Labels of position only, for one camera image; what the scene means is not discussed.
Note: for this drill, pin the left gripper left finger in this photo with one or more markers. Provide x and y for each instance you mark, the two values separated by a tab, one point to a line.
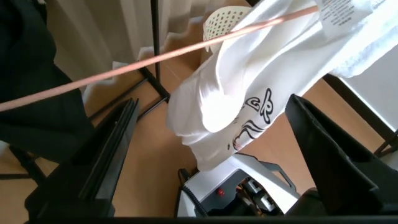
77	180

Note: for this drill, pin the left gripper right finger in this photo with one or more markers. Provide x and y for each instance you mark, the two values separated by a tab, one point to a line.
342	174

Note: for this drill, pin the white garment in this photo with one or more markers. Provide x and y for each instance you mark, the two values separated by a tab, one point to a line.
233	93

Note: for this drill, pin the pink clothes hanger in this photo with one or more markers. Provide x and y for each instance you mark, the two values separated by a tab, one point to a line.
155	59

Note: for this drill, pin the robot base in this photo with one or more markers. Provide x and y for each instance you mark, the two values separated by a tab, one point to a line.
217	183

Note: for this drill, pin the black clothes rack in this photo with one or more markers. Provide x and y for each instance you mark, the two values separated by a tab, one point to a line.
155	31

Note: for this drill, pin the white laundry basket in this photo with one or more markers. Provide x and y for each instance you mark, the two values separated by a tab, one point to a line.
220	21

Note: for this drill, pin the beige curtain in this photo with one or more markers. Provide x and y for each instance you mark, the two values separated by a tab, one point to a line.
93	31

